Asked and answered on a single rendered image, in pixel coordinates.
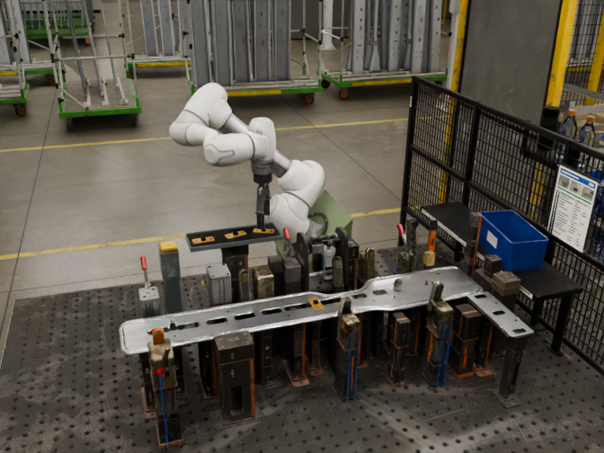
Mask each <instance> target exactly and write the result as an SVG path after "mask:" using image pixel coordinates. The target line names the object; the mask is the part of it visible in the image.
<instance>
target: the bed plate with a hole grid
mask: <svg viewBox="0 0 604 453"><path fill-rule="evenodd" d="M403 252H406V248H405V246H404V245H403V246H398V247H390V248H387V249H377V250H375V257H376V278H380V277H385V276H391V275H394V269H397V264H398V254H399V253H403ZM201 280H203V281H204V284H205V290H206V291H207V292H208V280H207V273H203V274H196V275H190V276H186V277H180V288H181V299H182V311H183V312H185V311H191V310H196V309H202V308H207V307H210V299H209V297H207V294H206V292H205V291H204V287H203V286H202V284H201V282H200V281H201ZM144 287H145V282H141V283H135V284H125V285H121V286H113V287H107V288H100V289H87V290H80V291H74V292H67V293H61V294H54V295H47V296H41V297H35V298H23V299H15V301H14V302H13V311H12V316H11V318H10V323H9V327H8V331H7V332H8V334H7V335H6V340H5V344H4V352H3V356H2V360H1V365H0V453H159V450H158V449H157V444H159V441H158V436H157V434H155V433H156V432H157V430H156V426H155V424H156V418H155V419H150V420H147V419H145V413H144V406H143V400H142V394H141V388H142V387H144V384H143V377H142V369H141V362H140V360H139V355H138V354H135V355H127V354H124V353H123V352H122V351H121V348H120V333H119V329H120V326H121V325H122V324H123V323H125V322H127V321H131V320H137V319H142V314H141V306H140V298H139V293H138V290H139V289H143V288H144ZM387 320H388V311H384V330H383V341H382V357H379V358H375V357H374V356H373V354H372V353H371V352H370V350H369V343H370V334H369V342H368V356H367V361H366V362H367V363H368V366H367V367H366V368H363V369H357V374H356V375H357V385H356V391H357V393H356V395H359V398H360V400H358V402H357V403H356V402H353V403H350V402H348V403H345V402H341V399H338V396H335V394H333V391H331V390H332V389H331V388H330V386H333V384H335V372H334V370H333V368H332V366H331V364H330V363H329V361H328V359H327V352H328V342H326V343H321V344H320V360H319V364H320V365H321V367H322V369H323V371H324V373H325V375H322V376H317V377H312V376H311V375H310V373H309V371H308V369H307V367H306V364H305V374H306V377H307V379H308V381H309V383H310V385H309V386H301V387H293V385H292V383H291V381H290V379H289V376H288V374H287V372H286V370H285V368H284V366H283V364H282V362H281V361H282V360H284V359H286V348H285V346H284V345H283V344H279V345H275V352H276V351H277V352H276V357H277V358H276V359H275V360H273V361H272V362H271V365H272V366H273V368H274V370H275V372H276V374H277V377H278V379H279V381H280V383H281V387H277V388H273V389H268V390H264V391H260V392H254V401H255V402H259V403H260V406H261V408H262V411H263V414H264V417H265V418H264V420H263V421H258V422H251V423H247V424H244V425H239V426H235V427H232V428H227V429H224V430H219V431H216V430H215V429H214V425H213V422H212V419H211V416H210V412H213V411H217V410H220V407H219V404H217V405H213V406H209V407H205V406H204V403H203V400H202V396H201V393H200V387H199V384H198V380H197V377H199V376H200V360H199V348H198V344H197V343H194V344H189V345H188V346H185V347H182V364H183V375H184V385H186V387H187V391H188V395H189V398H190V404H186V405H182V406H178V410H179V415H180V420H181V421H182V424H184V426H185V427H184V428H185V429H186V430H185V431H184V433H183V434H182V436H183V442H186V445H182V444H178V445H173V446H172V447H169V448H166V450H164V449H165V448H162V450H161V453H604V377H603V376H602V375H601V374H600V373H599V372H598V371H597V370H596V369H594V368H593V367H592V366H591V365H589V364H588V363H587V362H586V361H585V360H583V359H582V358H581V357H580V356H578V355H577V354H576V353H575V352H574V351H572V350H571V349H570V348H569V347H567V346H566V345H565V344H564V343H563V342H562V345H561V349H560V350H561V351H562V352H563V353H564V355H561V356H555V355H554V353H553V352H551V351H550V350H549V349H548V348H547V347H546V346H547V345H550V344H551V343H552V340H553V334H552V333H550V332H549V331H548V330H545V331H541V332H536V333H530V334H527V336H528V339H527V344H526V349H525V350H524V351H523V354H522V359H521V363H520V372H519V376H518V381H517V385H516V390H515V394H513V395H514V396H515V397H516V398H517V399H518V400H519V401H520V406H516V407H512V408H509V409H507V408H506V407H505V406H504V405H503V404H502V402H501V401H500V400H499V399H498V398H497V397H496V396H495V395H494V394H493V393H492V391H491V389H492V388H494V387H498V386H499V385H500V381H501V376H502V367H503V362H504V357H500V358H497V359H493V360H491V359H490V358H489V357H488V359H487V363H486V367H487V368H488V369H490V371H491V372H492V373H493V374H492V375H491V376H488V377H478V376H477V375H476V374H475V373H474V375H473V376H471V377H470V378H469V377H468V378H465V379H463V378H459V379H457V378H456V377H455V375H454V374H451V373H449V370H447V369H446V376H445V386H443V387H439V388H438V389H434V390H431V391H430V390H429V389H427V386H428V385H427V382H426V381H425V380H424V379H423V377H421V375H418V373H420V371H422V360H423V352H424V349H426V348H424V349H420V350H416V353H417V357H413V358H409V359H407V358H406V357H404V382H405V384H409V385H408V389H407V388H406V386H401V388H399V387H392V386H390V384H388V383H386V381H385V380H384V377H382V376H384V375H385V374H387V368H388V362H390V356H388V354H387V353H386V351H385V347H387V346H386V332H387V325H388V323H387ZM337 399H338V400H337Z"/></svg>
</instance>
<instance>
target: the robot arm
mask: <svg viewBox="0 0 604 453"><path fill-rule="evenodd" d="M231 112H232V111H231V108H230V107H229V105H228V103H227V92H226V90H225V89H224V88H223V87H222V86H221V85H219V84H216V83H209V84H205V85H204V86H202V87H201V88H200V89H199V90H198V91H197V92H196V93H195V94H194V95H193V96H192V97H191V98H190V99H189V101H188V102H187V104H186V106H185V108H184V109H183V111H182V113H181V114H180V115H179V117H178V118H177V120H176V121H175V122H173V124H172V125H171V126H170V128H169V134H170V136H171V138H172V139H173V140H175V141H176V142H177V143H178V144H180V145H183V146H187V147H197V146H201V145H203V147H204V156H205V158H206V160H207V161H208V163H209V164H211V165H214V166H217V167H226V166H230V165H235V164H240V163H242V162H244V161H247V160H250V159H251V167H252V170H251V171H252V172H253V181H254V182H256V183H258V184H259V185H258V186H259V187H257V201H256V212H255V214H256V216H257V229H263V230H264V229H265V227H264V220H265V222H266V223H269V222H274V224H275V225H276V227H277V228H278V229H279V231H280V232H281V233H282V235H283V239H284V240H285V241H286V237H285V235H284V232H283V229H284V227H286V228H287V229H288V231H289V236H290V242H291V245H292V248H293V251H296V250H297V233H298V232H303V233H304V235H305V236H307V235H319V234H320V233H321V232H322V231H323V230H324V226H323V225H318V224H317V223H316V222H314V221H312V220H311V219H310V218H308V217H307V216H308V211H309V210H310V208H311V207H312V206H313V204H314V203H315V201H316V199H317V198H318V196H319V194H320V192H321V190H322V189H323V186H324V180H325V172H324V168H323V167H322V166H321V165H320V164H319V163H317V162H315V161H311V160H306V161H303V162H300V161H298V160H290V161H289V160H288V158H287V157H285V156H284V155H283V154H281V153H280V152H279V151H278V150H277V149H276V135H275V128H274V125H273V122H272V121H271V120H270V119H268V118H264V117H259V118H253V119H252V120H251V122H250V124H249V127H248V126H247V125H246V124H244V123H243V122H242V121H241V120H240V119H238V118H237V117H236V116H235V115H234V114H233V113H231ZM216 130H219V131H220V132H221V133H222V134H224V135H219V134H218V133H217V132H216ZM272 174H274V175H275V176H277V179H278V184H279V186H280V187H281V189H282V190H284V192H283V193H282V194H281V195H279V194H278V195H273V196H271V194H270V186H269V183H270V182H272ZM270 196H271V197H270Z"/></svg>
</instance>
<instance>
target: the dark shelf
mask: <svg viewBox="0 0 604 453"><path fill-rule="evenodd" d="M421 212H422V213H423V214H424V215H425V216H427V217H428V218H429V219H431V220H438V226H440V227H441V228H443V229H444V230H445V231H446V232H447V233H449V234H450V235H451V236H453V237H454V238H455V239H456V240H458V241H459V242H460V243H461V244H462V245H463V246H464V247H466V237H469V236H468V235H467V233H468V227H469V218H470V212H474V211H473V210H471V209H469V208H468V207H466V206H465V205H463V204H462V203H460V202H459V201H454V202H448V203H440V204H434V205H427V206H421ZM487 255H490V254H489V253H488V252H487V251H486V250H485V249H484V248H483V247H482V246H481V245H480V244H479V243H478V248H477V254H476V256H477V257H479V258H480V259H481V260H482V261H484V258H485V256H487ZM510 272H511V273H513V274H514V275H515V276H517V277H518V278H519V279H520V291H521V292H523V293H524V294H525V295H526V296H528V297H529V298H530V299H532V300H533V301H534V302H539V301H544V300H548V299H553V298H562V297H567V296H571V295H576V294H581V293H582V289H583V287H582V286H581V285H579V284H578V283H577V282H575V281H574V280H572V279H570V278H569V277H567V276H566V275H564V274H563V273H562V272H560V271H559V270H558V269H556V268H555V267H553V266H552V265H551V264H549V263H548V262H546V261H543V266H542V268H541V269H530V270H519V271H510Z"/></svg>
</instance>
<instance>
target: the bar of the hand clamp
mask: <svg viewBox="0 0 604 453"><path fill-rule="evenodd" d="M417 226H419V222H418V221H416V218H407V219H406V252H407V253H408V261H409V260H410V249H412V252H413V257H412V258H413V259H416V227H417Z"/></svg>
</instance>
